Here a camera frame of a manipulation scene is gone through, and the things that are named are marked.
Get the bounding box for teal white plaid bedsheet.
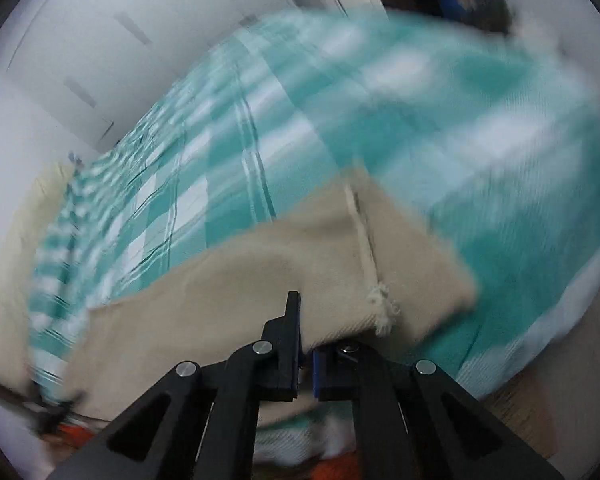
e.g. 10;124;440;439
26;6;600;463

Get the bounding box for cream pillow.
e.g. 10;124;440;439
0;164;76;396

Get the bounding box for white wardrobe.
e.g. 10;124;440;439
7;0;298;152

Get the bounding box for beige khaki pants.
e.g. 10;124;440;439
60;168;478;420

